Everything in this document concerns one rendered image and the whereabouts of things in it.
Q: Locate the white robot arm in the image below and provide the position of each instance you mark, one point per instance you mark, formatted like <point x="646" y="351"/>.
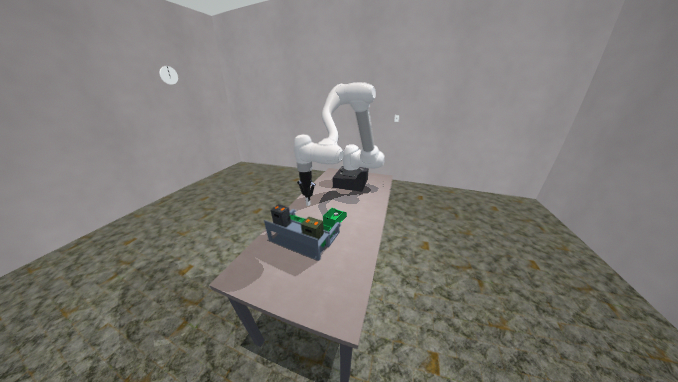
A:
<point x="327" y="151"/>

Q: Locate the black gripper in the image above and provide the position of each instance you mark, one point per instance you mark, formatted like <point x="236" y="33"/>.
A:
<point x="306" y="180"/>

